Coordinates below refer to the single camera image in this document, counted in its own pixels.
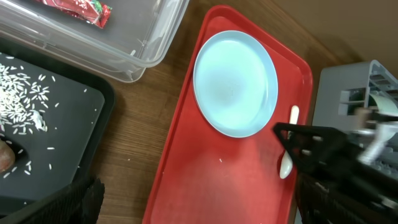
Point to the orange carrot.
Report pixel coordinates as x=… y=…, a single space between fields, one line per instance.
x=7 y=157

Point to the clear plastic bin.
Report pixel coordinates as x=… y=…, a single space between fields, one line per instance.
x=136 y=36

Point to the black plastic tray bin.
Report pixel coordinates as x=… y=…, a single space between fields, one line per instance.
x=21 y=190

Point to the green bowl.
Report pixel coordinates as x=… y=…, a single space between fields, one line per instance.
x=383 y=104

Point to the grey dishwasher rack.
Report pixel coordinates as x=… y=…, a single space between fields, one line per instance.
x=344 y=89

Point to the red serving tray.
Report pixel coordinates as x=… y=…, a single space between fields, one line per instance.
x=206 y=177

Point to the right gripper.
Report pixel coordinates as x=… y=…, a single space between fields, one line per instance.
x=344 y=162

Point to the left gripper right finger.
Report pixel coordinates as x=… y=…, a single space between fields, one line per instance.
x=318 y=204

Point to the red snack wrapper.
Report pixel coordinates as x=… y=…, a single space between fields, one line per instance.
x=92 y=11

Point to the light blue plate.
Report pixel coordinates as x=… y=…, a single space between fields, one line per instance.
x=235 y=84

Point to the white rice leftovers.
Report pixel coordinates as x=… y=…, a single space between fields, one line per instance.
x=21 y=102

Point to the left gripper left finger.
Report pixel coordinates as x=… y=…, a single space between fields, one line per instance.
x=77 y=203

